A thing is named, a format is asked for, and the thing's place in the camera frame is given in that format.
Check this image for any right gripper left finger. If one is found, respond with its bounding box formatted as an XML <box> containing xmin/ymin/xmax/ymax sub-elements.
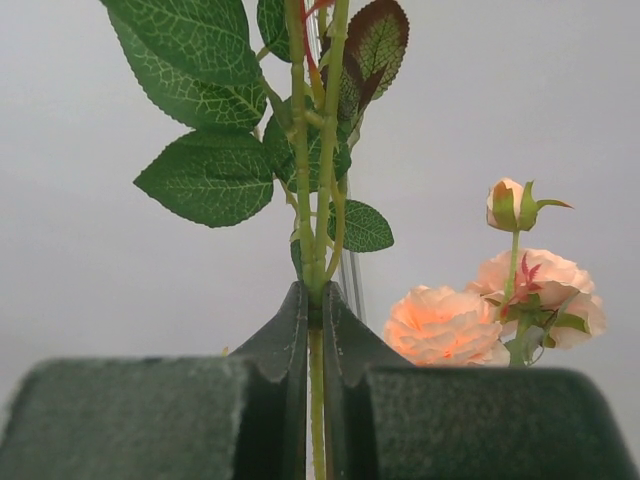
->
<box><xmin>232</xmin><ymin>281</ymin><xmax>308</xmax><ymax>480</ymax></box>

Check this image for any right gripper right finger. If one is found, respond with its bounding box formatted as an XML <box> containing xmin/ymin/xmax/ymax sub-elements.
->
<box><xmin>322</xmin><ymin>282</ymin><xmax>418</xmax><ymax>479</ymax></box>

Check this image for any pink rose stem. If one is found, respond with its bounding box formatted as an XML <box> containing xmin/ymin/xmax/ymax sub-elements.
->
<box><xmin>99</xmin><ymin>0</ymin><xmax>411</xmax><ymax>480</ymax></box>
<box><xmin>383</xmin><ymin>178</ymin><xmax>607</xmax><ymax>367</ymax></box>

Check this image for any right aluminium frame post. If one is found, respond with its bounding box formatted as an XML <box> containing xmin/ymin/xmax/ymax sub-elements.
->
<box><xmin>337</xmin><ymin>189</ymin><xmax>369</xmax><ymax>326</ymax></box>

